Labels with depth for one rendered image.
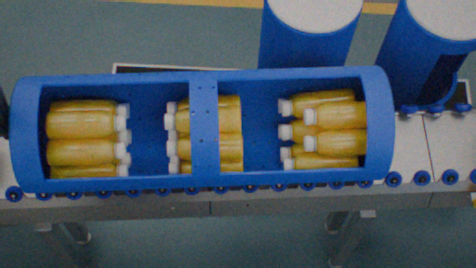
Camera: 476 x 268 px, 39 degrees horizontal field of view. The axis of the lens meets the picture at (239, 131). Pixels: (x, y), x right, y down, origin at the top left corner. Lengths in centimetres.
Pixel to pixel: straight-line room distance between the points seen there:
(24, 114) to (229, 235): 132
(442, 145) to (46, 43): 191
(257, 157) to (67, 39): 159
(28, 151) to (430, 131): 106
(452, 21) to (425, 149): 37
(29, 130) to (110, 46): 159
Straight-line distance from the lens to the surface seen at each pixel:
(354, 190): 181
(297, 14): 192
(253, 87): 176
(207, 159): 154
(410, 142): 190
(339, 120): 162
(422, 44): 202
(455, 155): 192
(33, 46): 318
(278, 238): 271
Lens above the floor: 259
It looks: 64 degrees down
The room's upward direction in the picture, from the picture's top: 4 degrees clockwise
